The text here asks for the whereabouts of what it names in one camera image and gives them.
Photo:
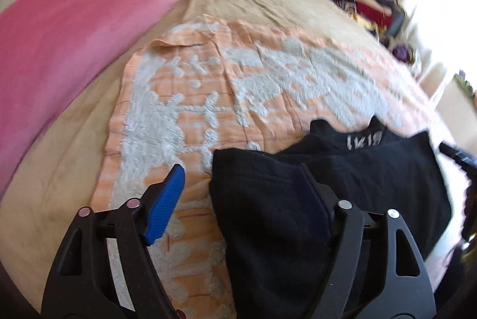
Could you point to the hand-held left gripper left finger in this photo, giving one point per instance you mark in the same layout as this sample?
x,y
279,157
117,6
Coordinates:
x,y
164,207

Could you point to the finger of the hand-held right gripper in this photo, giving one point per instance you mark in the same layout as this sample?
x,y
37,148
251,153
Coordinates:
x,y
460,156

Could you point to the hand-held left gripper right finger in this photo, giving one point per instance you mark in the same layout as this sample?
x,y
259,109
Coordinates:
x,y
316,203

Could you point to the black sweater with orange cuffs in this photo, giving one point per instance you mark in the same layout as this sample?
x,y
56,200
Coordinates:
x,y
268,222

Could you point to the white bag of clothes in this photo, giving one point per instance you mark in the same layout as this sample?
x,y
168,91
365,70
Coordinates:
x,y
404,52

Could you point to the orange and white towel blanket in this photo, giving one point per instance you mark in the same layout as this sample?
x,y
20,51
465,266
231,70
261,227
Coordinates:
x,y
231,88

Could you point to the pink fleece blanket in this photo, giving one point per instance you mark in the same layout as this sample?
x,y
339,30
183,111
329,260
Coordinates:
x,y
74,36

